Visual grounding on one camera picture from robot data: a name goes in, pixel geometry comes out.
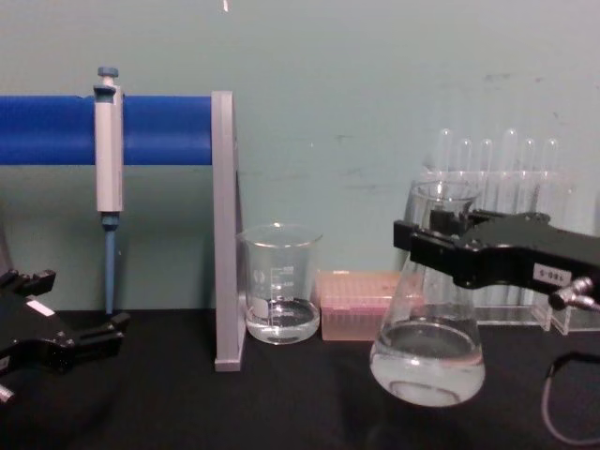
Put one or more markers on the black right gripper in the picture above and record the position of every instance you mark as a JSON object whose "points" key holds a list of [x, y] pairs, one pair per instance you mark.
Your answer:
{"points": [[525, 253]]}

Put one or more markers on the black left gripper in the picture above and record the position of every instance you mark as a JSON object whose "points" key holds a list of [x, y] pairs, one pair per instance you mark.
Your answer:
{"points": [[33, 335]]}

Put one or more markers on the clear glass conical flask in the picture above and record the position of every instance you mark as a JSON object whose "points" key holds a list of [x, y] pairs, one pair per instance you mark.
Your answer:
{"points": [[426, 356]]}

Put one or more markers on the clear test tube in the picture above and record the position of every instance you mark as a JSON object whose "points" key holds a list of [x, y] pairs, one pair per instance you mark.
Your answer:
{"points": [[509, 164], [530, 169], [465, 159], [552, 173], [445, 154], [486, 164]]}

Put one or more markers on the pink pipette tip box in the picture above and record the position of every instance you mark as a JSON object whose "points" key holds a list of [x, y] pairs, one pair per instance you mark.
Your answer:
{"points": [[349, 304]]}

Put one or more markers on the clear acrylic test tube rack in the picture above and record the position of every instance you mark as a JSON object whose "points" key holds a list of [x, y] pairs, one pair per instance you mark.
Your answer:
{"points": [[515, 307]]}

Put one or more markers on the clear glass beaker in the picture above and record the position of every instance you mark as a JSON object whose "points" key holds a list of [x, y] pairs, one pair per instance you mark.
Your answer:
{"points": [[281, 300]]}

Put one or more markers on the white and blue pipette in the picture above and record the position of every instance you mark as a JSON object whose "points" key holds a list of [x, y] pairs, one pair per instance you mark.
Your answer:
{"points": [[109, 154]]}

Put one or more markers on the grey pipette stand upright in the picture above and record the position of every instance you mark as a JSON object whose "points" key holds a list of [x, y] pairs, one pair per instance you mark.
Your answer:
{"points": [[227, 234]]}

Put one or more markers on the blue pipette stand bar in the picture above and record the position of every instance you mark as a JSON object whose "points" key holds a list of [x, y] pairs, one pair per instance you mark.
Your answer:
{"points": [[47, 131]]}

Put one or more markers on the black table cloth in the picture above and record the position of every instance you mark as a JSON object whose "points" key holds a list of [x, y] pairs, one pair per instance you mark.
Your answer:
{"points": [[262, 412]]}

